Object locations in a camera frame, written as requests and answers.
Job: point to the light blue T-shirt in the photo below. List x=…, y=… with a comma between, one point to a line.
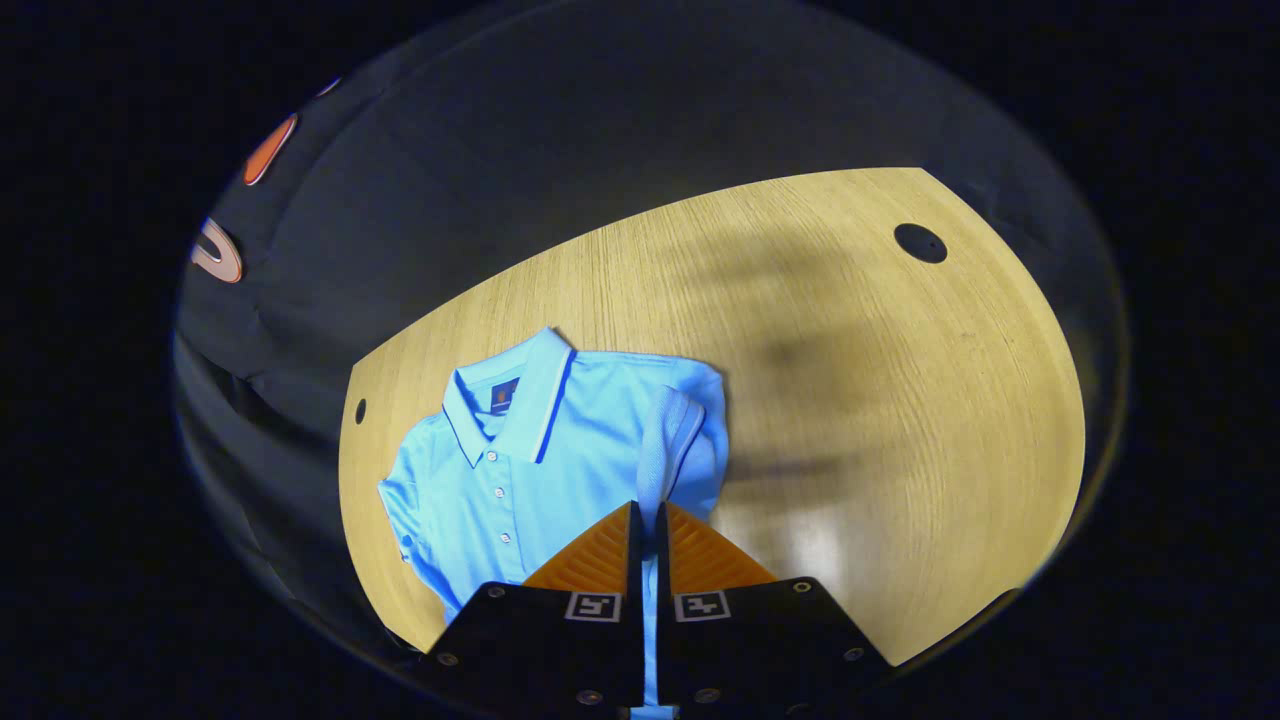
x=560, y=450

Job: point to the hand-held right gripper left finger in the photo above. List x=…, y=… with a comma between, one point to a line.
x=560, y=640

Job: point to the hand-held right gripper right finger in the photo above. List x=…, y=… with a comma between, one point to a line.
x=750, y=640

